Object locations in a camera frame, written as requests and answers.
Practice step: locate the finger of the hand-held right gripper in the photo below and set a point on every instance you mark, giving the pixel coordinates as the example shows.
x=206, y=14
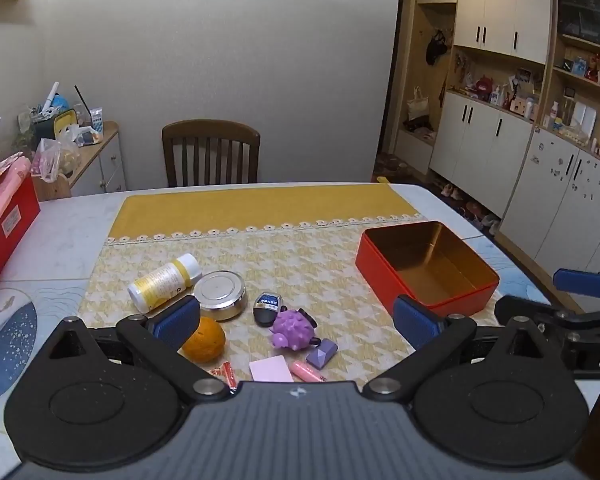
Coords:
x=580, y=282
x=522, y=308

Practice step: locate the round silver metal tin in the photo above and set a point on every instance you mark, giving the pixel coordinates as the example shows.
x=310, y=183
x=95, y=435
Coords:
x=221, y=292

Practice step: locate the small purple faceted box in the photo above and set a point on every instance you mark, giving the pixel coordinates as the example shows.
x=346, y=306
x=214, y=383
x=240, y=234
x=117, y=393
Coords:
x=321, y=353

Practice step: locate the yellow storage case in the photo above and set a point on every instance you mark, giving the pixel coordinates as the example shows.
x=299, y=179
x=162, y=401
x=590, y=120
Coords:
x=62, y=122

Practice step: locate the light wooden box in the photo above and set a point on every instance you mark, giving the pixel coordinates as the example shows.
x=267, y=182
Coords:
x=52, y=190

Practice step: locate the white wall cabinet unit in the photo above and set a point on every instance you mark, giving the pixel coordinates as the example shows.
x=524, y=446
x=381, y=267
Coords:
x=505, y=10

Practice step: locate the pink sticky note pad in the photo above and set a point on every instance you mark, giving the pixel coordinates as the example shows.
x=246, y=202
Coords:
x=271, y=369

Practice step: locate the red candy packet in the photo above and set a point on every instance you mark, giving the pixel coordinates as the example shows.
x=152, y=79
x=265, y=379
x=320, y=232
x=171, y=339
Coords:
x=227, y=374

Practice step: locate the orange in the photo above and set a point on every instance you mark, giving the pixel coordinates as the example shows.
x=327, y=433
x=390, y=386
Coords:
x=205, y=342

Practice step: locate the brown wooden chair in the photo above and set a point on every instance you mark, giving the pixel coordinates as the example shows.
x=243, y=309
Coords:
x=210, y=132

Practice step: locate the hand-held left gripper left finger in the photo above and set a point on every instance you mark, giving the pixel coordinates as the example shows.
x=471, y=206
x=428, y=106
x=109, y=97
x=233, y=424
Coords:
x=175, y=317

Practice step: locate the small red bag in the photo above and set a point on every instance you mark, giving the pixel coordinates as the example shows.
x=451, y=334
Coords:
x=482, y=87

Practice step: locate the white and blue packet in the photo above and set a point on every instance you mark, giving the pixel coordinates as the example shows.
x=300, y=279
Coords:
x=97, y=120

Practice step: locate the yellow houndstooth tablecloth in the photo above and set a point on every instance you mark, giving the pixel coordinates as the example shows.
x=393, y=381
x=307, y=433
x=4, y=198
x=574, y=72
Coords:
x=280, y=220

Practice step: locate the pink tube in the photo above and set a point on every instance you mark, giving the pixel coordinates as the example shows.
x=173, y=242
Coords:
x=307, y=371

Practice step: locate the red tin box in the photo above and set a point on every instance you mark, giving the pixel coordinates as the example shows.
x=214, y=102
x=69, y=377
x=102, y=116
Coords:
x=430, y=265

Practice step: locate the row of shoes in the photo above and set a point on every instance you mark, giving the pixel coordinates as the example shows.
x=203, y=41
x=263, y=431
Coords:
x=472, y=210

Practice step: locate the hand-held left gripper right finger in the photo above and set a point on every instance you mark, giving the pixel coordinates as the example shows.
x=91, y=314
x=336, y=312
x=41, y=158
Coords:
x=416, y=321

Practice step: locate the purple spiky toy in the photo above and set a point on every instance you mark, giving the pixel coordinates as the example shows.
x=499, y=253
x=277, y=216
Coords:
x=292, y=331

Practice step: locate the beige tote bag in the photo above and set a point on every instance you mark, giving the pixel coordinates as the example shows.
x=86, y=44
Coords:
x=417, y=107

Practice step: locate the clear plastic bag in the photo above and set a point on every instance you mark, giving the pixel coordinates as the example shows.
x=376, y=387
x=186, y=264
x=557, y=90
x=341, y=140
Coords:
x=55, y=160

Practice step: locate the white bottle with yellow label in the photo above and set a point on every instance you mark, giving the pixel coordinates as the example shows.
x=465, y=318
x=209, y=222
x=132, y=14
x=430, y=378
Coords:
x=160, y=282

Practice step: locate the white side cabinet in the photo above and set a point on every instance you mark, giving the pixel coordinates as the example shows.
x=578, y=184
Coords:
x=107, y=165

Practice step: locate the red gift box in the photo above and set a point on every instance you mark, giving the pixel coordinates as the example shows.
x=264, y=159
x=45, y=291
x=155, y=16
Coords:
x=10, y=220

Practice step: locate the black hanging bag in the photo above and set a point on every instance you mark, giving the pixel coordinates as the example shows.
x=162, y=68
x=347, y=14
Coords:
x=436, y=50

